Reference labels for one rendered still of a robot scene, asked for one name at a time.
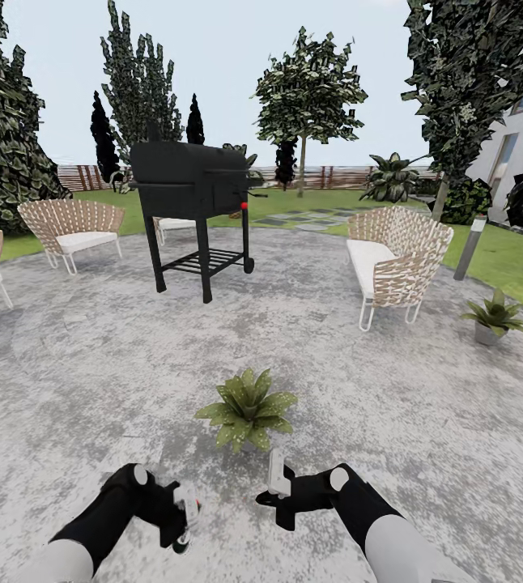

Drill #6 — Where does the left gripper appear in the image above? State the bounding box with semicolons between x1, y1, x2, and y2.
147;481;185;548

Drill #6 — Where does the insectifuge atomizer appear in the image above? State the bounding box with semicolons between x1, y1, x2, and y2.
172;527;192;554

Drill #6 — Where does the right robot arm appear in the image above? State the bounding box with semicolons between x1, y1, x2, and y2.
256;447;477;583

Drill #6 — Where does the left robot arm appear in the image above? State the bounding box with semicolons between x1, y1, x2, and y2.
12;464;200;583

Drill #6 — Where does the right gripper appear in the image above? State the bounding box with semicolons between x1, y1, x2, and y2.
256;466;313;531

